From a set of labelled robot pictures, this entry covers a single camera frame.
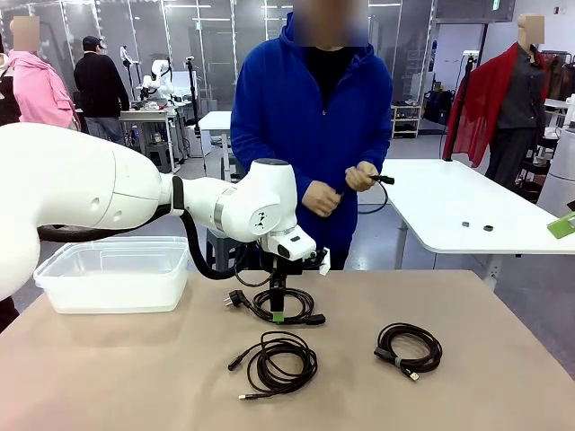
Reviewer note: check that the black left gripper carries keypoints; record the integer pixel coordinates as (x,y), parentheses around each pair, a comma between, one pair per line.
(285,267)

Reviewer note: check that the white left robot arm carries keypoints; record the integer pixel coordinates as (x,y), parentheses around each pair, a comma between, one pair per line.
(67,179)

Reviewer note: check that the person's right forearm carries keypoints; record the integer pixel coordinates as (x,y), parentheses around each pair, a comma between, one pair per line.
(269,166)

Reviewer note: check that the person's left forearm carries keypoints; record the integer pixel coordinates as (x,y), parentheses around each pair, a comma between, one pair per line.
(375,152)

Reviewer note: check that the person's right hand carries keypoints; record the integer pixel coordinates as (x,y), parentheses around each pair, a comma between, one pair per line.
(321,199)

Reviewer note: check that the person's left hand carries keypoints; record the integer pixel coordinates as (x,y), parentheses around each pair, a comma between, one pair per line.
(361,177)

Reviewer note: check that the white cylindrical machine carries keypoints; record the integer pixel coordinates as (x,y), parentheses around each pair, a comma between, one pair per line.
(559,170)

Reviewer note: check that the grey plastic stool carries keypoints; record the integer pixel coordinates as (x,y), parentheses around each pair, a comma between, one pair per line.
(220,251)
(164,155)

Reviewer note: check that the large white table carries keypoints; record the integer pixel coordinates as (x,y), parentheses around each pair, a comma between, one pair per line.
(449,202)

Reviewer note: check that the mannequin in grey shirt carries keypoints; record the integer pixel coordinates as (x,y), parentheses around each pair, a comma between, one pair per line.
(521,103)

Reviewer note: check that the brown garments on rack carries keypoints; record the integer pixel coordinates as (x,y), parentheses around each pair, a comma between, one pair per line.
(559,76)

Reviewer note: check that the red shawl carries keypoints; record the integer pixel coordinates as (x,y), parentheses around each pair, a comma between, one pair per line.
(476,103)

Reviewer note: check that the clear plastic storage container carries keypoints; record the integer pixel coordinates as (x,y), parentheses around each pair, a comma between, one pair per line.
(112,287)

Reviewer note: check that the black backpack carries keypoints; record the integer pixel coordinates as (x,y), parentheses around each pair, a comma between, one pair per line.
(438,108)

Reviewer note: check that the black tripod stand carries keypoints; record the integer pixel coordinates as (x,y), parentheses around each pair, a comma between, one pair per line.
(470,60)

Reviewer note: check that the wooden shoe shelf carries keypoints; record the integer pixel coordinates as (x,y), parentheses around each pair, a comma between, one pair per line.
(406,121)

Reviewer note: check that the person in blue hoodie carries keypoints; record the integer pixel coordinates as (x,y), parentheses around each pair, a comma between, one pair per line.
(292,112)

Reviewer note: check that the grey background workbench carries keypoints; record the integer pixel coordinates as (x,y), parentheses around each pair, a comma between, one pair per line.
(148,116)

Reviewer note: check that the small white background robot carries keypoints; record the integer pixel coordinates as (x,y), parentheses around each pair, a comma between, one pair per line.
(159,76)

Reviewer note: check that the man in black sweater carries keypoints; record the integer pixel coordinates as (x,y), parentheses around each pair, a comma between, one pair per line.
(99,85)

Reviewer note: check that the mannequin in pink jacket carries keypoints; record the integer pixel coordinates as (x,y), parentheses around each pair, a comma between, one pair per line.
(38,99)

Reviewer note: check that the black camera tripod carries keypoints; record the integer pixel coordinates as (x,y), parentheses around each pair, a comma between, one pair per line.
(193,90)

